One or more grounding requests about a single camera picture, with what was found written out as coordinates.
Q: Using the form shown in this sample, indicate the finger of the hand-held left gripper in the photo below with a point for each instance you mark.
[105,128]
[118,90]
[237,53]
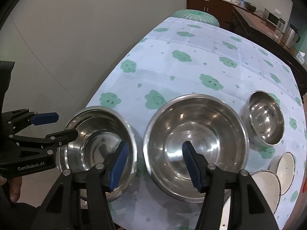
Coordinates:
[64,136]
[45,118]

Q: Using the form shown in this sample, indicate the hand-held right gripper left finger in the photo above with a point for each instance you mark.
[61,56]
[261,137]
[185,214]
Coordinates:
[119,167]

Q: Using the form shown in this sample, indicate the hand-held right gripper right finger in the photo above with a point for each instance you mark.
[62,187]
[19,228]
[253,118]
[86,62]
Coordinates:
[191,170]

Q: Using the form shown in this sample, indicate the medium steel bowl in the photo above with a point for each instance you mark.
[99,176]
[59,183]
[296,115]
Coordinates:
[96,134]

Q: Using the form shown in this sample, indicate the large steel bowl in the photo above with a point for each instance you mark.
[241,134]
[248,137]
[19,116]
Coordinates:
[199,124]

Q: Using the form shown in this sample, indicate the white enamel bowl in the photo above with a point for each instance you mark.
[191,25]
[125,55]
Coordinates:
[266,186]
[286,170]

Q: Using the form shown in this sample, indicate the small steel bowl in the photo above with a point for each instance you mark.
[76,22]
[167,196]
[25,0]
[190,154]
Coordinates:
[263,119]

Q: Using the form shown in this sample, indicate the person's left hand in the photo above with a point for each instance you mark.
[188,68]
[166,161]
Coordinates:
[14,189]

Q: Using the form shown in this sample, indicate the green cloud print tablecloth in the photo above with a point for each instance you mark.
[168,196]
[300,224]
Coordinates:
[179,76]

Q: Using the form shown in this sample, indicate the green plastic stool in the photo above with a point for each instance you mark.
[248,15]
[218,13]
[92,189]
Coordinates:
[194,15]

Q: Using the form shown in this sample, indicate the white tissue box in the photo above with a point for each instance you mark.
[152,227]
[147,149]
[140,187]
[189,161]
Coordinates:
[301,57]

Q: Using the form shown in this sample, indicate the dark carved wooden table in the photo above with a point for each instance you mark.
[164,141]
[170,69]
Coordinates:
[254,22]

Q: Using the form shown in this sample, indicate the brown wooden cabinet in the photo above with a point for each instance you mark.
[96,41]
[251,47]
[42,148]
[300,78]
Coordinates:
[203,3]

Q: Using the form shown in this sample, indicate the steel electric kettle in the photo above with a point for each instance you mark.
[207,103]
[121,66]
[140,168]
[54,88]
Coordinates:
[291,36]

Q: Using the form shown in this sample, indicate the silver microwave oven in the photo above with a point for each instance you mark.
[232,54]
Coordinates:
[273,18]

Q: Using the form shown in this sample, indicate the orange carrot wall decoration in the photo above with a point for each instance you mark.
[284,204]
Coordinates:
[305,181]

